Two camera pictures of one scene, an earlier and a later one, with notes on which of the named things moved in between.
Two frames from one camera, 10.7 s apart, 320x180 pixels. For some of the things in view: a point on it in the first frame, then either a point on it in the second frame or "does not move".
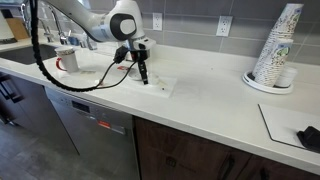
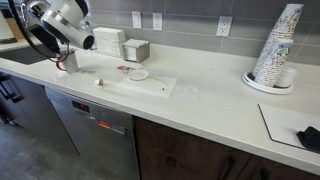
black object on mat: (310, 138) does not move
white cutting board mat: (283, 125) does not move
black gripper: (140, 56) → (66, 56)
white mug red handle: (67, 62) does not move
